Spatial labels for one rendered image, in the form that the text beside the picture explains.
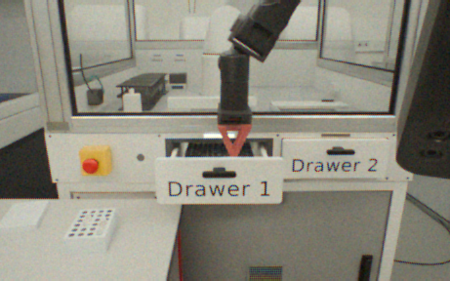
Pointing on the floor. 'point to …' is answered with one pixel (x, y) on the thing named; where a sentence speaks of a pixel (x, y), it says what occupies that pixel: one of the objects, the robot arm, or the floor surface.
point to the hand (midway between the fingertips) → (232, 149)
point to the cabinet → (282, 231)
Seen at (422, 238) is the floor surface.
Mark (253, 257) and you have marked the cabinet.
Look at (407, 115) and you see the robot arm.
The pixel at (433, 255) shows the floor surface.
